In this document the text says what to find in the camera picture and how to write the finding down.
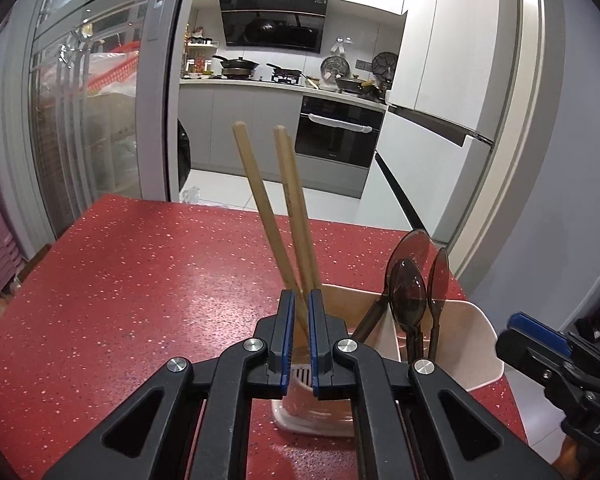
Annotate dark translucent plastic spoon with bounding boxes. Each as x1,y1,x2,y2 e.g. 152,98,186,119
389,258,427,363
351,229,433,343
426,247,451,362

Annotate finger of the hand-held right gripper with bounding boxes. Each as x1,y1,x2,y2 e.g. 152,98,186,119
495,327,588,393
509,312,600,366

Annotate beige plastic utensil holder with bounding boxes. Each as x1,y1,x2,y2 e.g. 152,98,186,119
270,282,505,436

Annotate white refrigerator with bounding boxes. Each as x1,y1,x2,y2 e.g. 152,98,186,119
357,0,523,261

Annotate black bag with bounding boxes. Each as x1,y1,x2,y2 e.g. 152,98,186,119
177,119,192,188

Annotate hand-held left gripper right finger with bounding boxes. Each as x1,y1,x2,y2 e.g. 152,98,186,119
307,288,563,480

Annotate dark cooking pot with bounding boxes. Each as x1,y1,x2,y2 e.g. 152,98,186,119
335,76,381,96

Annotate black built-in oven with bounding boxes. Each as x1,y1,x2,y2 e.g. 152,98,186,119
295,95,386,166

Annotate person's right hand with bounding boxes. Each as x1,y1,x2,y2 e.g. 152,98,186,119
557,435,580,480

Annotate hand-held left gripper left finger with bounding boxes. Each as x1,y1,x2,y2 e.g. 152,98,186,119
42,289,297,480

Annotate round metal steamer rack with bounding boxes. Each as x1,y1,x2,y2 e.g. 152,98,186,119
321,55,351,81
371,52,398,78

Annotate black wok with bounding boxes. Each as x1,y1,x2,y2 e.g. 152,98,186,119
212,55,260,78

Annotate red plastic basket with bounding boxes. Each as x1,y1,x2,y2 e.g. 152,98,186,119
82,40,143,96

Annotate black frying pan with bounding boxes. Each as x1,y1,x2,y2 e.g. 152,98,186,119
266,62,303,83

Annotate spice rack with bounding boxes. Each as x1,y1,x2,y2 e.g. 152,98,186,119
185,25,216,76

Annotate black range hood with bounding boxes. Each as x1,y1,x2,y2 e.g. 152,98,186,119
219,0,328,54

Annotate glass sliding door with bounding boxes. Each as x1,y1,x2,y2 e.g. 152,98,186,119
27,0,196,236

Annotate wooden chopstick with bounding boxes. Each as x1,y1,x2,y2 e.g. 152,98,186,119
231,121,301,296
272,125,323,292
286,133,301,181

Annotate grey kitchen base cabinets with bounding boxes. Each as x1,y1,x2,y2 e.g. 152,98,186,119
179,82,306,186

